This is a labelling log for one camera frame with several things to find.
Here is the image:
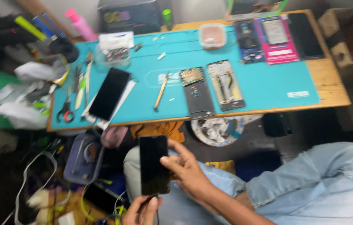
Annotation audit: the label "black and red scissors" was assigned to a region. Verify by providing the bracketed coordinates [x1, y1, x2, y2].
[57, 87, 75, 123]

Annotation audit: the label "grey blue plastic tray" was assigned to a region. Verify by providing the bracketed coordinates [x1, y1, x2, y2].
[63, 133, 105, 185]

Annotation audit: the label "person's left hand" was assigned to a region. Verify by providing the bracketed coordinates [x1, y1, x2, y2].
[123, 196, 163, 225]

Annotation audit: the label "wooden table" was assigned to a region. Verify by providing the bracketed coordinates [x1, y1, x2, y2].
[46, 9, 351, 132]

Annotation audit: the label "bowl of waste scraps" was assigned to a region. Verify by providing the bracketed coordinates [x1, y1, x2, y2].
[191, 116, 245, 147]

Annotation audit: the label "yellow green handled tool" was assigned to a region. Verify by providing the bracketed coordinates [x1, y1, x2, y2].
[14, 16, 48, 41]

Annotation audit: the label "person's right hand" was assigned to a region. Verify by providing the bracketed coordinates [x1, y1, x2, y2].
[160, 139, 216, 201]

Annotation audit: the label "black object under table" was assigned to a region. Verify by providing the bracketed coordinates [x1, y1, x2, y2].
[262, 112, 293, 138]

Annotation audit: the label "heap of white papers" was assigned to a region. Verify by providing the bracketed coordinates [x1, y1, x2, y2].
[0, 61, 70, 130]

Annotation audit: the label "white strap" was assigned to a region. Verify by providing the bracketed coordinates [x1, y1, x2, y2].
[1, 151, 59, 225]

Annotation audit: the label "orange cloth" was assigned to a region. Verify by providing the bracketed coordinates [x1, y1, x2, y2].
[130, 121, 186, 144]

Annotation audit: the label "clear box of small parts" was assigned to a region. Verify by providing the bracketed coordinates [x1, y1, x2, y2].
[95, 31, 135, 67]

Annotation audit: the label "black bag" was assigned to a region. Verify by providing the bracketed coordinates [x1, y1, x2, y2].
[0, 14, 79, 64]

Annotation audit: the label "open phone frame yellow cables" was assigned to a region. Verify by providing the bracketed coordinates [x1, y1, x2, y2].
[206, 60, 246, 112]

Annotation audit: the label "green framed tray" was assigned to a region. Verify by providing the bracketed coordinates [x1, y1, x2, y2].
[225, 0, 289, 22]

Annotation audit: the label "pink bottle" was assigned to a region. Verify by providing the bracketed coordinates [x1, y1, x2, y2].
[65, 9, 98, 42]

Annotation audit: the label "person's light blue jeans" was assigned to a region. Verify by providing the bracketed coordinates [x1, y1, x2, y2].
[123, 141, 353, 225]

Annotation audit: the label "blue handled tool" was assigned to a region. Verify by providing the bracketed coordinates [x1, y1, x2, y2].
[33, 12, 67, 39]

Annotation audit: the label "clear plastic container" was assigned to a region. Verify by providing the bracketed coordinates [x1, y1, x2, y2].
[198, 23, 227, 50]

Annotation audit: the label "black smartphone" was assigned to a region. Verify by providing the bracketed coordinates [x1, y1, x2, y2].
[139, 135, 171, 196]

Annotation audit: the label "yellow green cable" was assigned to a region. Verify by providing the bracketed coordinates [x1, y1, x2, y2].
[79, 180, 127, 225]

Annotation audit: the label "dark open phone frame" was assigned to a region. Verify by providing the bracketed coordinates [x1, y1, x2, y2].
[180, 66, 216, 120]

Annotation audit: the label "cardboard box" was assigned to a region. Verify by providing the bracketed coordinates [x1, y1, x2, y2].
[317, 6, 353, 85]

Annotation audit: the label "black box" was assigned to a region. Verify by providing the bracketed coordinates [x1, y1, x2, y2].
[98, 1, 162, 35]

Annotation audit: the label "pink phone part package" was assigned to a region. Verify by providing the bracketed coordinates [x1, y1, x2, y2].
[254, 16, 299, 65]

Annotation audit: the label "black glass phone panel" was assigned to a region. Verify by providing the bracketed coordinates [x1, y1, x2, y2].
[288, 12, 325, 60]

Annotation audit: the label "teal repair mat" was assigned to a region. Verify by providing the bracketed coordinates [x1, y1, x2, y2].
[51, 27, 321, 130]

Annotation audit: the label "blue phone back housing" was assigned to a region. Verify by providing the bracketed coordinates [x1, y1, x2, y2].
[235, 19, 266, 64]

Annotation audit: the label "black phone display panel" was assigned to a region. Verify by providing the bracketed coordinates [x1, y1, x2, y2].
[88, 67, 131, 121]

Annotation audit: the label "wooden handled tool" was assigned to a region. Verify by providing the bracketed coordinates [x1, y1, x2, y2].
[153, 72, 170, 111]

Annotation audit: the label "yellow packet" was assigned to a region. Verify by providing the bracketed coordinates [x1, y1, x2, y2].
[205, 160, 236, 175]

